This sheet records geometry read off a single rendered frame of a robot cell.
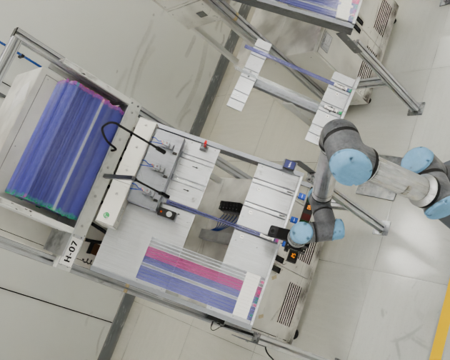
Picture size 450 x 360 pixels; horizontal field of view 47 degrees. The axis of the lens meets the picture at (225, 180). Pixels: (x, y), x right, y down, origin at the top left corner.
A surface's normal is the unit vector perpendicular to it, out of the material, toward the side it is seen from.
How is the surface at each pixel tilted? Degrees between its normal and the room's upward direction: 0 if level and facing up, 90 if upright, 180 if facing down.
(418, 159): 8
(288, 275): 90
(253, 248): 46
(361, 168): 83
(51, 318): 90
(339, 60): 90
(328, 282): 0
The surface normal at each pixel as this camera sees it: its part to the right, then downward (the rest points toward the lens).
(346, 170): 0.02, 0.72
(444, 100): -0.68, -0.42
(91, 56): 0.65, 0.04
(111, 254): -0.01, -0.25
